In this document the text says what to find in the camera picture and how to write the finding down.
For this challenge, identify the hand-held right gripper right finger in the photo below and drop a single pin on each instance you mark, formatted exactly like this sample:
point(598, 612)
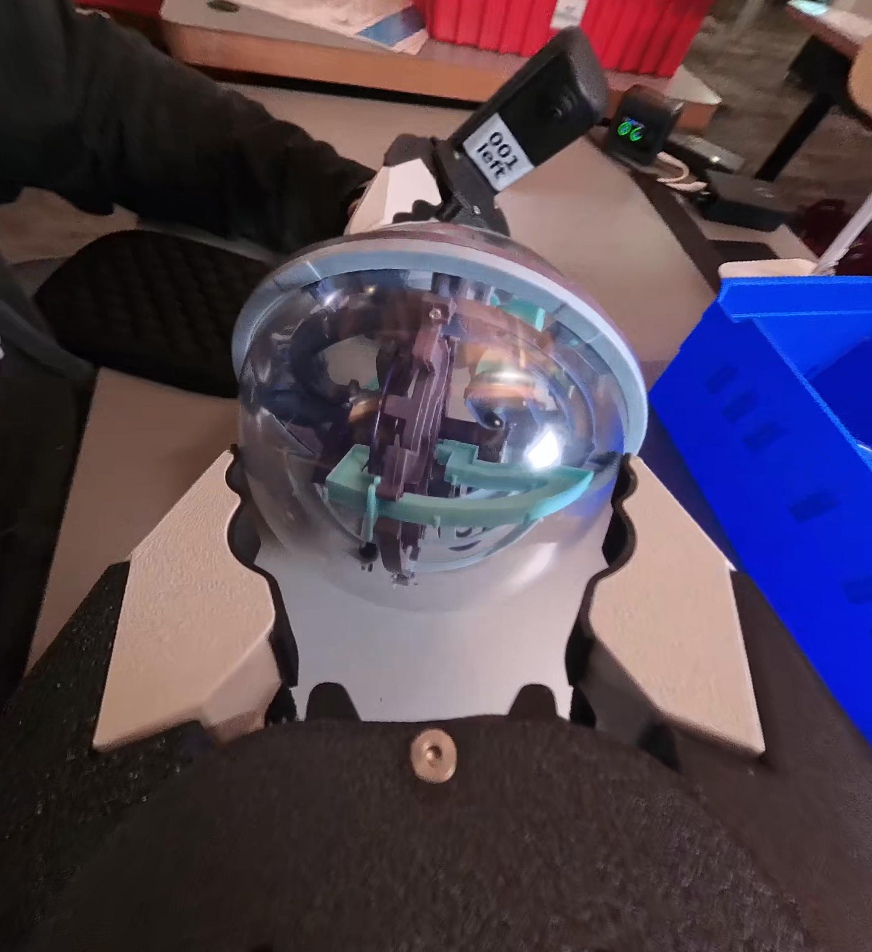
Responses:
point(674, 618)

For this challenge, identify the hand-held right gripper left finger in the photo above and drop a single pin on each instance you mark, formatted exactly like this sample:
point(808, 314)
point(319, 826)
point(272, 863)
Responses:
point(183, 618)

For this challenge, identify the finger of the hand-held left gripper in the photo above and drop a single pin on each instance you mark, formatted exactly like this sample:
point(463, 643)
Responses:
point(391, 197)

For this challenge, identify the clear plastic maze ball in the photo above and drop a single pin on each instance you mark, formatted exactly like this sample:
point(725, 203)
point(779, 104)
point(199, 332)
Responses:
point(436, 424)

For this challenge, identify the red plastic bin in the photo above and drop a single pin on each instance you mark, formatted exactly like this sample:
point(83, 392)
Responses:
point(570, 30)

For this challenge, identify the small black digital timer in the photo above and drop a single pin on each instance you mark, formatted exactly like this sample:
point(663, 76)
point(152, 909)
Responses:
point(647, 125)

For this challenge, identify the blue plastic bin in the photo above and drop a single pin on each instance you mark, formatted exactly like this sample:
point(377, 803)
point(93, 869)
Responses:
point(808, 491)

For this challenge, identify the black power adapter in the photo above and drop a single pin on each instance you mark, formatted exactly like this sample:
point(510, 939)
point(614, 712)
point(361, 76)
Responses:
point(748, 198)

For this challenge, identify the black mesh cushion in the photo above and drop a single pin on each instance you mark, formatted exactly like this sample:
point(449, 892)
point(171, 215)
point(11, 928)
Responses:
point(153, 305)

